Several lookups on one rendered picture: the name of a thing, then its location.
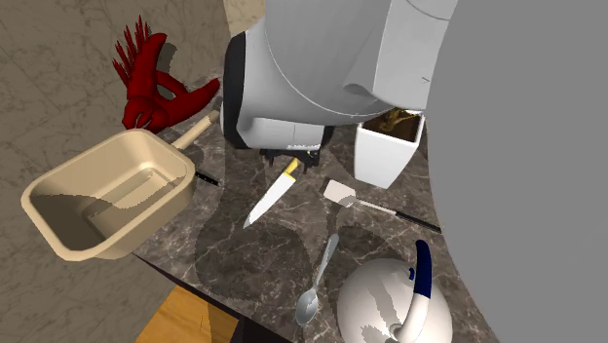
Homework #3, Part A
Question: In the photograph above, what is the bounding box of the beige rod-shaped tool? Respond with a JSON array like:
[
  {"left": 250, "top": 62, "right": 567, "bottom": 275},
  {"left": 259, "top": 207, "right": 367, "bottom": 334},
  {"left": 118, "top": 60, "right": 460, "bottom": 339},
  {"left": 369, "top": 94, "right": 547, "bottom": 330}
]
[{"left": 171, "top": 109, "right": 221, "bottom": 151}]

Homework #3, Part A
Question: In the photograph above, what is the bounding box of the white square planter pot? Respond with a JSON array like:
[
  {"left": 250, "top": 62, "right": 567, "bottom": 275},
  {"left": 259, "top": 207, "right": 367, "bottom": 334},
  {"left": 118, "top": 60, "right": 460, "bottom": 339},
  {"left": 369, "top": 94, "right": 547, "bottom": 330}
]
[{"left": 353, "top": 107, "right": 426, "bottom": 190}]

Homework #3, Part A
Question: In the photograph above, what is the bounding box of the silver spoon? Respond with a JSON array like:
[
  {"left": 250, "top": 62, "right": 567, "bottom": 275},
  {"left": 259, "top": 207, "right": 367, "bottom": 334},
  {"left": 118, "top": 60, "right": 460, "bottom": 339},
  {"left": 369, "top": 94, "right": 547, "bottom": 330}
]
[{"left": 294, "top": 233, "right": 341, "bottom": 327}]

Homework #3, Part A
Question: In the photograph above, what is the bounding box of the red spiky figure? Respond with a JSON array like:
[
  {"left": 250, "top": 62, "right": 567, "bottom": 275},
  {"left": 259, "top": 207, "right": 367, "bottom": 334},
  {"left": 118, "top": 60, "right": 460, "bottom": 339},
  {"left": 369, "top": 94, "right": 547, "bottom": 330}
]
[{"left": 111, "top": 14, "right": 222, "bottom": 134}]

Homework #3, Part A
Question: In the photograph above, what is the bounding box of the beige rectangular tub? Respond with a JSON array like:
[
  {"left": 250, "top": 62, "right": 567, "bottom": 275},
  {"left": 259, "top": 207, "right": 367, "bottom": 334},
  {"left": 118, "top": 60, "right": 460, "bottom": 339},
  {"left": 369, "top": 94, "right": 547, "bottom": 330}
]
[{"left": 19, "top": 128, "right": 198, "bottom": 262}]

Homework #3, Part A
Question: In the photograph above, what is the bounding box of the yellow-handled kitchen knife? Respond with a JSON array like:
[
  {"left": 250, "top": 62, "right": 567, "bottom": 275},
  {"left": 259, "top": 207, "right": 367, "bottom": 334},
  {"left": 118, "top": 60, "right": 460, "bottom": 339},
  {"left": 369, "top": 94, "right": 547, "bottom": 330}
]
[{"left": 242, "top": 157, "right": 303, "bottom": 230}]

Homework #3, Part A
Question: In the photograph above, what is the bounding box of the silver spatula with black handle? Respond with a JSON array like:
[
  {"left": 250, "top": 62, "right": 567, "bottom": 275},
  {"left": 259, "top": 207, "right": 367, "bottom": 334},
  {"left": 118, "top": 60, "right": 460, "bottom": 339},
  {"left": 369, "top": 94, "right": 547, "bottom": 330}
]
[{"left": 321, "top": 178, "right": 443, "bottom": 235}]

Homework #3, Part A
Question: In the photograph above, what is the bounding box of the thin black utensil handle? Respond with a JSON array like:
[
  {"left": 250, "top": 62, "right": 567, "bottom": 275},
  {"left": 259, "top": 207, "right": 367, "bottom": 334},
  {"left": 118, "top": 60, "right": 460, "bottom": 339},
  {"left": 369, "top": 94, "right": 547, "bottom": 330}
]
[{"left": 194, "top": 171, "right": 221, "bottom": 187}]

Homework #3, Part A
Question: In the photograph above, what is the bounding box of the white kettle with blue handle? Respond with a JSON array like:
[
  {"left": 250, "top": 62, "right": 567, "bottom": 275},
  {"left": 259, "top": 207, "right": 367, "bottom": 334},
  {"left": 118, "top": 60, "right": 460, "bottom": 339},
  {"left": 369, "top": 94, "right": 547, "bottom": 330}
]
[{"left": 335, "top": 239, "right": 454, "bottom": 343}]

